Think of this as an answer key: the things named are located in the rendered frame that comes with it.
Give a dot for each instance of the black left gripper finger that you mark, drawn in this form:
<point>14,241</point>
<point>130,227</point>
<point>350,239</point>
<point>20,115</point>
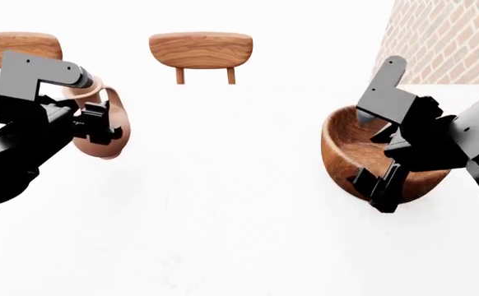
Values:
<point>99,132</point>
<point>96,110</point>

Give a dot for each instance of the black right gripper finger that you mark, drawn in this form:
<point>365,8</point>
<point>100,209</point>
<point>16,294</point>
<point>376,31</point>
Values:
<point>384,134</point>
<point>381,185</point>

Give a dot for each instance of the brown wooden bowl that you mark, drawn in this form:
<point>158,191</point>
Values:
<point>346,148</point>

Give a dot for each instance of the wooden chair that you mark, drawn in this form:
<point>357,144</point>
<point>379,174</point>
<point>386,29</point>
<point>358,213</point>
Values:
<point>200,50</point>
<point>17,46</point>

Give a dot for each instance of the grey right gripper camera mount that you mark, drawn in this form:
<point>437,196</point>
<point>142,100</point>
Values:
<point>383,98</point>

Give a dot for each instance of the grey gripper camera mount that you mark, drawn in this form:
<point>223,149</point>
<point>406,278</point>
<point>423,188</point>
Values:
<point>383,98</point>
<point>33,75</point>

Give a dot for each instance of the grey left gripper camera mount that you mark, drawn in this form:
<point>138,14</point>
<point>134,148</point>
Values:
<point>33,75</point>

